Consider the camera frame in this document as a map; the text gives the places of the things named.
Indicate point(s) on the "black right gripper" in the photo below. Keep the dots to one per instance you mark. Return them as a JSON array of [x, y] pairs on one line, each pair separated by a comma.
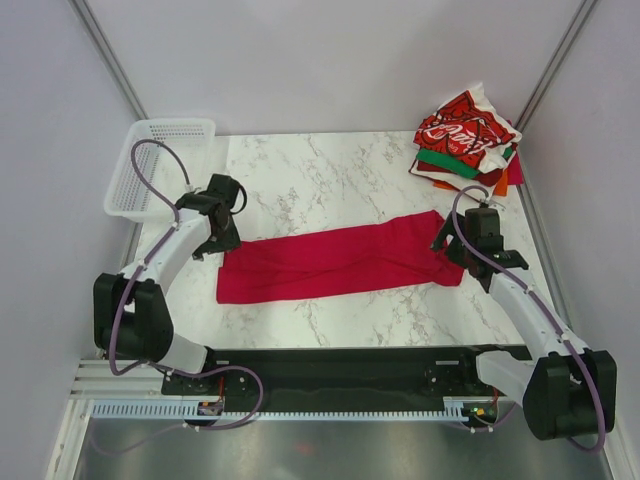
[[451, 248]]

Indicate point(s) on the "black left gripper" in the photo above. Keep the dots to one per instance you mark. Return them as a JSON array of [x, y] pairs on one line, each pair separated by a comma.
[[230, 241]]

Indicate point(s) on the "crimson red t shirt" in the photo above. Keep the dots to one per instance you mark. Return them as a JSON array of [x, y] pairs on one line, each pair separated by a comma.
[[342, 261]]

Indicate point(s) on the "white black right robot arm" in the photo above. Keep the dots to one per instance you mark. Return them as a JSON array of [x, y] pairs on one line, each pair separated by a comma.
[[566, 389]]

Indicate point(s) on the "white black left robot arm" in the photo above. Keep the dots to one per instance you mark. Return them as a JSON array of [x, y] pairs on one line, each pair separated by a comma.
[[132, 322]]

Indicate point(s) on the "white folded shirt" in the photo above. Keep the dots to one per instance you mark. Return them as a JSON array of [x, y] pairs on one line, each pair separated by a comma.
[[479, 192]]

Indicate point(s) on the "dark red folded shirt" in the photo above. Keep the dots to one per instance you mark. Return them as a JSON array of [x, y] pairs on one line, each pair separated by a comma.
[[420, 168]]

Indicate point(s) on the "orange folded shirt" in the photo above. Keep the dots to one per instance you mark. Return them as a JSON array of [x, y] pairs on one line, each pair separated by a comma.
[[500, 188]]

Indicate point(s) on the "green folded shirt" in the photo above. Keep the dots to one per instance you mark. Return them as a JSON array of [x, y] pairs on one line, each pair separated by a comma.
[[447, 162]]

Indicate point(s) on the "magenta folded shirt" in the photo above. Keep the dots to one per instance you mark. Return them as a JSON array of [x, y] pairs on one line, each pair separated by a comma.
[[513, 176]]

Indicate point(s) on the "white plastic basket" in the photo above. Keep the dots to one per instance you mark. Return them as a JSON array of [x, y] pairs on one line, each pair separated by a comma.
[[163, 153]]

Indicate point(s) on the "red white printed shirt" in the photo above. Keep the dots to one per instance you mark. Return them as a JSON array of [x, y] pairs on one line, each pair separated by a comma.
[[469, 129]]

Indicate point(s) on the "white slotted cable duct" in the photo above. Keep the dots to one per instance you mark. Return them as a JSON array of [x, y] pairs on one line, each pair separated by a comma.
[[192, 410]]

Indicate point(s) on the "left aluminium frame post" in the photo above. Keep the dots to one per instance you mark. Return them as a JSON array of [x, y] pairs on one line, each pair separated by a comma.
[[99, 39]]

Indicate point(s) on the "aluminium frame post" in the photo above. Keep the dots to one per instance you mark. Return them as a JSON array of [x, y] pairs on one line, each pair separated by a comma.
[[559, 56], [99, 39]]

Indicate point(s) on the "right aluminium frame post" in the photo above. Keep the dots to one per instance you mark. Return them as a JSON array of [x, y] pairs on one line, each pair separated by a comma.
[[559, 56]]

